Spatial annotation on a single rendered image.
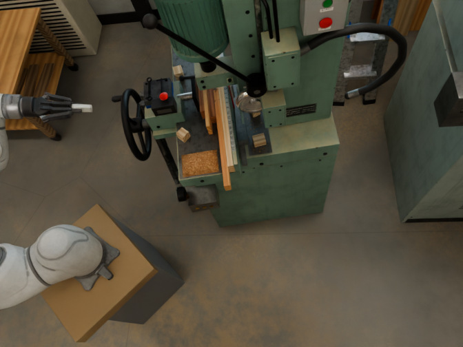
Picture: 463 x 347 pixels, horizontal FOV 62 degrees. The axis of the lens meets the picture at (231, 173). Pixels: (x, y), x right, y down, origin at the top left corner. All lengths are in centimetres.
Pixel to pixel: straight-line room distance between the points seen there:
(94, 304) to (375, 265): 135
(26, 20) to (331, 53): 198
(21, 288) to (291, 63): 108
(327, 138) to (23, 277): 113
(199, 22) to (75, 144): 180
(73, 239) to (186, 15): 78
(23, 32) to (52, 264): 163
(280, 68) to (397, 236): 138
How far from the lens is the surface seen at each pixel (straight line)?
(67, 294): 162
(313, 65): 122
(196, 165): 131
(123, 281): 155
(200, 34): 109
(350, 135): 240
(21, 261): 144
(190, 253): 219
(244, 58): 120
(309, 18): 99
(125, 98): 150
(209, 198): 158
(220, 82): 133
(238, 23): 110
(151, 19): 97
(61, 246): 136
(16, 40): 265
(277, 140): 145
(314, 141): 145
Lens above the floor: 208
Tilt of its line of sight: 65 degrees down
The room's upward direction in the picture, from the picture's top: 19 degrees counter-clockwise
